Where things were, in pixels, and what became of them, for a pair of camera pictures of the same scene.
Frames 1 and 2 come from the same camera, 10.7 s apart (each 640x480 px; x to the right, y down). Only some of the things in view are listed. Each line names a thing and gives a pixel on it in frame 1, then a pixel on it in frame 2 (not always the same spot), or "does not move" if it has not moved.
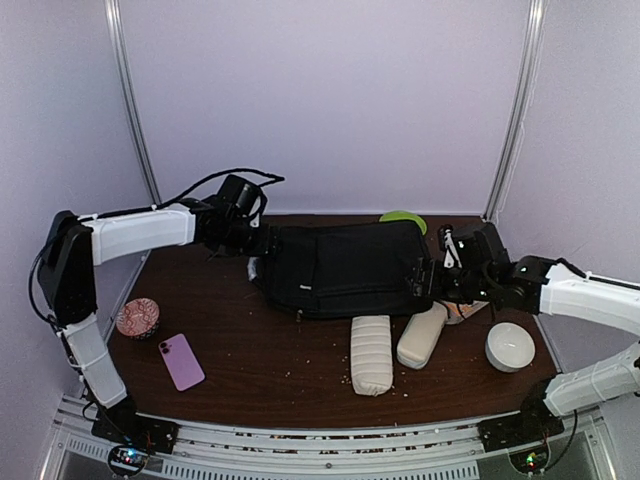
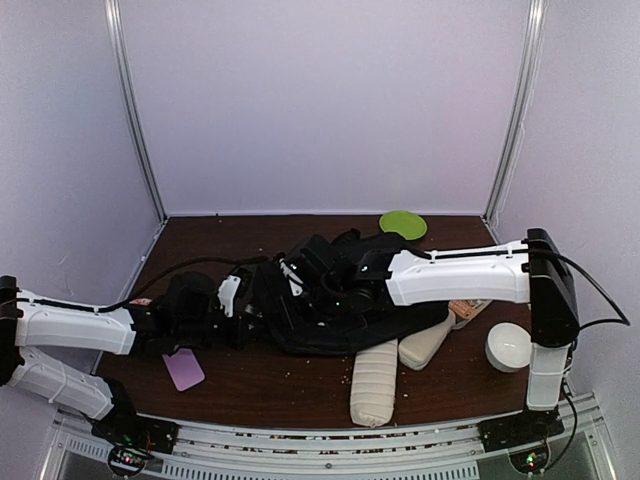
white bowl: [509, 347] does not move
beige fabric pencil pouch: [371, 354] -> [373, 387]
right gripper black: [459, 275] -> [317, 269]
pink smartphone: [181, 361] does not move
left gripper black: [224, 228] -> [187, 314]
